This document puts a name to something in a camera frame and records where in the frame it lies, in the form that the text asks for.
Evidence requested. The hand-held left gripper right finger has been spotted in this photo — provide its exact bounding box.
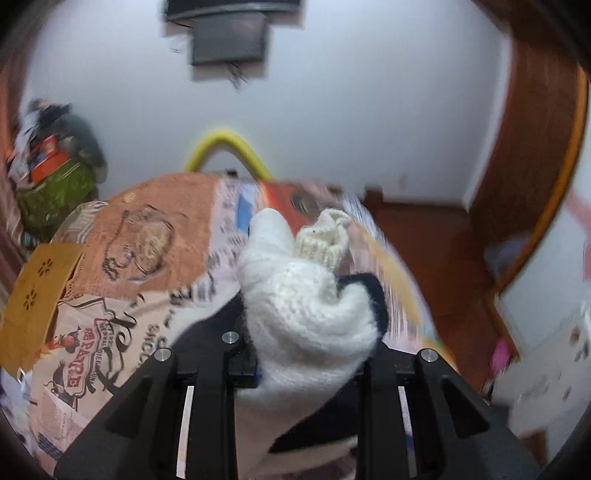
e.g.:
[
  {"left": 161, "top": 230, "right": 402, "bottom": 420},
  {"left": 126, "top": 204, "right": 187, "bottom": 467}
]
[{"left": 356, "top": 342, "right": 542, "bottom": 480}]

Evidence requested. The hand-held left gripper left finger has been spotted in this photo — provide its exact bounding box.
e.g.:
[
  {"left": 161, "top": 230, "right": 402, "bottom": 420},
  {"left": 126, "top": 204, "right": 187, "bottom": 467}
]
[{"left": 53, "top": 330, "right": 258, "bottom": 480}]

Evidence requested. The black and white striped sweater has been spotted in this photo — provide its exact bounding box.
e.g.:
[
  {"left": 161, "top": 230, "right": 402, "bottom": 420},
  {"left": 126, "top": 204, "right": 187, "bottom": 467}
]
[{"left": 170, "top": 208, "right": 394, "bottom": 480}]

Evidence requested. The pile of clothes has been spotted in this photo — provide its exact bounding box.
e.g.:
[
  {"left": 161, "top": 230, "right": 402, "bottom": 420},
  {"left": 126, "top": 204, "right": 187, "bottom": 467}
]
[{"left": 6, "top": 98, "right": 75, "bottom": 181}]

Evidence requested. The pink object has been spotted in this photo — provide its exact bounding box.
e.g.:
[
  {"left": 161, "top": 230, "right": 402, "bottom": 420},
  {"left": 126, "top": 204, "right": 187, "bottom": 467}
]
[{"left": 490, "top": 338, "right": 514, "bottom": 376}]

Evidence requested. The printed blanket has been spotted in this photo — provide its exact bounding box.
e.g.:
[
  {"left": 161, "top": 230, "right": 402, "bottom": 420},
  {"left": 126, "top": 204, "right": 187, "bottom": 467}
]
[{"left": 18, "top": 173, "right": 459, "bottom": 478}]

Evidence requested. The white printed cloth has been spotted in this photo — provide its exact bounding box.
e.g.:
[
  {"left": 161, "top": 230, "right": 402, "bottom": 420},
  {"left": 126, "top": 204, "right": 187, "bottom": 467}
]
[{"left": 493, "top": 308, "right": 591, "bottom": 437}]

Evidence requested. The yellow wooden lap desk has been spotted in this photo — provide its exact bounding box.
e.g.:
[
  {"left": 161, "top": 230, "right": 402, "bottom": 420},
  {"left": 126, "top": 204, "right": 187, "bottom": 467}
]
[{"left": 0, "top": 242, "right": 88, "bottom": 372}]

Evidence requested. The yellow foam tube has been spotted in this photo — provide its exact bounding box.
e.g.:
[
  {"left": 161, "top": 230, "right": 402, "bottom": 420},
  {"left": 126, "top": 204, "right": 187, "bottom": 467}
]
[{"left": 184, "top": 129, "right": 274, "bottom": 182}]

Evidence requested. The green storage box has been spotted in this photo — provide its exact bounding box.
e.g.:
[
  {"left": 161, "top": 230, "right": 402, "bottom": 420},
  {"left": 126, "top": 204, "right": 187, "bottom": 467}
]
[{"left": 15, "top": 161, "right": 97, "bottom": 228}]

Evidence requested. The striped pink curtain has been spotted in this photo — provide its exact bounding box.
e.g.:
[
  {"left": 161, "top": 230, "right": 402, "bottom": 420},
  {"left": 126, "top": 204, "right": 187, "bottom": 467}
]
[{"left": 0, "top": 60, "right": 29, "bottom": 282}]

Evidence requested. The orange box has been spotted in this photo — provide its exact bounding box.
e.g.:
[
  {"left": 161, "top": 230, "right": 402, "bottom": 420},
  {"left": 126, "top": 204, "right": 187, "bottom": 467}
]
[{"left": 28, "top": 137, "right": 66, "bottom": 182}]

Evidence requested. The grey plush toy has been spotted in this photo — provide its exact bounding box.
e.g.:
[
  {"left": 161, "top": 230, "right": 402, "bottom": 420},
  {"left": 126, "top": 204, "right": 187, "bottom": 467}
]
[{"left": 59, "top": 112, "right": 108, "bottom": 174}]

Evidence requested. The black monitor cable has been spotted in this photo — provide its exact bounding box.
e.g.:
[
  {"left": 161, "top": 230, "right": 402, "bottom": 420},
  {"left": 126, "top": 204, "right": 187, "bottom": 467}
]
[{"left": 225, "top": 62, "right": 251, "bottom": 90}]

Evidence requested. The small wall monitor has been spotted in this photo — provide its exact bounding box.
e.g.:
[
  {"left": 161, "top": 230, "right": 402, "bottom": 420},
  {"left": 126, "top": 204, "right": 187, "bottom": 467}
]
[{"left": 191, "top": 13, "right": 269, "bottom": 66}]

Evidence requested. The large wall television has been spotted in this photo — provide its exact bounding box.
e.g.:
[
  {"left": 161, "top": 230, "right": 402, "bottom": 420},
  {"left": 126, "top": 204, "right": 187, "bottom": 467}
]
[{"left": 163, "top": 0, "right": 306, "bottom": 23}]

